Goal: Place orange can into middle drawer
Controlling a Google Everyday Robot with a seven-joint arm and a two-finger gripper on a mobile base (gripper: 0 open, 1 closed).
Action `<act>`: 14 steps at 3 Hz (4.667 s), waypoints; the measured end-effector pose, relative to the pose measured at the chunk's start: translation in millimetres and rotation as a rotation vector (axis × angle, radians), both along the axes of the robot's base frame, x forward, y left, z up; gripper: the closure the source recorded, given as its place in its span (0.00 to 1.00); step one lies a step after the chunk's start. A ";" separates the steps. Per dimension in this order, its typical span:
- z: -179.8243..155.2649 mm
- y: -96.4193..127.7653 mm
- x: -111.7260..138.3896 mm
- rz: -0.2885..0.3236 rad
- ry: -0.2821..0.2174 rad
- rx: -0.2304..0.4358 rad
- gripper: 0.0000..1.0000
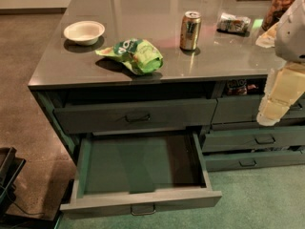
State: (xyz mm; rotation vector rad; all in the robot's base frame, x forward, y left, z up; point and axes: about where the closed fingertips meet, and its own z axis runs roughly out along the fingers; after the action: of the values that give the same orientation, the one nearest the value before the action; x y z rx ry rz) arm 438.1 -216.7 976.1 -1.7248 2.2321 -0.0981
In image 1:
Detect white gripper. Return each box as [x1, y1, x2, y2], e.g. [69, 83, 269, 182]
[255, 0, 305, 126]

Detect orange soda can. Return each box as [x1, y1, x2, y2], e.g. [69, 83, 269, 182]
[180, 10, 201, 51]

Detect top right drawer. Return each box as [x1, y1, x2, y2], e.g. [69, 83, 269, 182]
[212, 94, 305, 124]

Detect middle right drawer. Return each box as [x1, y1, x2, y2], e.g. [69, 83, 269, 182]
[202, 126, 305, 153]

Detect open middle left drawer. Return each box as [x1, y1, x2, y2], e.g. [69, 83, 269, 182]
[61, 131, 222, 218]

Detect top left drawer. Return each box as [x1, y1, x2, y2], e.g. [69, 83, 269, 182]
[53, 98, 216, 134]

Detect snack bags in shelf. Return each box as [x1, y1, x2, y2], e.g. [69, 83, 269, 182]
[224, 79, 266, 95]

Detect small silver snack packet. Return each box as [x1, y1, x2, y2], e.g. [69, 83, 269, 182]
[216, 12, 251, 33]

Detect clear jar of snacks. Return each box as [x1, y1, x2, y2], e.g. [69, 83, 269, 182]
[261, 0, 295, 31]

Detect green chip bag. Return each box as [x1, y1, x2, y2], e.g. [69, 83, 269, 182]
[95, 38, 163, 75]

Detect white paper bowl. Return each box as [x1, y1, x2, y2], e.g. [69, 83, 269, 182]
[64, 21, 105, 46]

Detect black stand on floor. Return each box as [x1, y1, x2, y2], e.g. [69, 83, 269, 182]
[0, 147, 26, 217]

